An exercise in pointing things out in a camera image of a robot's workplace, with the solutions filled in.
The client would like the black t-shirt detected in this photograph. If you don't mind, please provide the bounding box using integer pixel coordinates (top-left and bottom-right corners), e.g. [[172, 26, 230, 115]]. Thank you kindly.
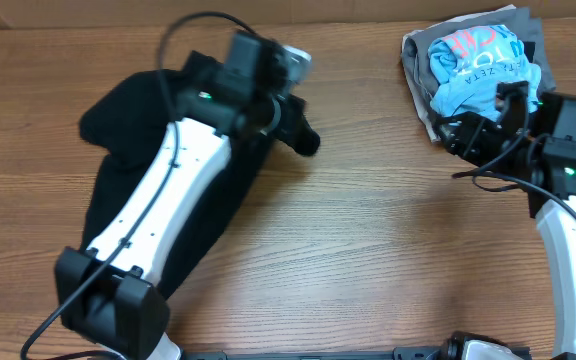
[[78, 49, 322, 300]]

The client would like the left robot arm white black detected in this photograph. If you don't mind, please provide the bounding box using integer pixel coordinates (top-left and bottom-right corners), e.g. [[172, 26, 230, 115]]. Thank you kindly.
[[54, 31, 320, 359]]

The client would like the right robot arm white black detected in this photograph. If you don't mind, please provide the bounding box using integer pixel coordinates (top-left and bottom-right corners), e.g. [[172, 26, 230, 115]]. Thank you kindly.
[[433, 82, 576, 359]]

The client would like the light blue printed t-shirt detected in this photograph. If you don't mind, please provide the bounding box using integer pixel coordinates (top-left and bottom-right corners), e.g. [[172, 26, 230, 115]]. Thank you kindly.
[[428, 24, 541, 120]]

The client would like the grey folded garment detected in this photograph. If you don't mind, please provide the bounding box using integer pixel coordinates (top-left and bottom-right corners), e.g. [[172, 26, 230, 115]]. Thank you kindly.
[[401, 7, 556, 112]]

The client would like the black folded garment in pile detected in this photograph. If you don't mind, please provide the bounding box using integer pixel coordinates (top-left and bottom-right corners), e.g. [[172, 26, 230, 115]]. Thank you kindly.
[[523, 41, 536, 63]]

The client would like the beige folded garment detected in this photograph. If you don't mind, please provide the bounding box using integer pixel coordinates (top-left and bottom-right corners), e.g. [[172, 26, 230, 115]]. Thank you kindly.
[[403, 4, 516, 144]]

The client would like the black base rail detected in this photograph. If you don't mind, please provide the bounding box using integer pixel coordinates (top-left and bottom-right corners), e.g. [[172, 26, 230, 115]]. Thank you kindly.
[[181, 331, 532, 360]]

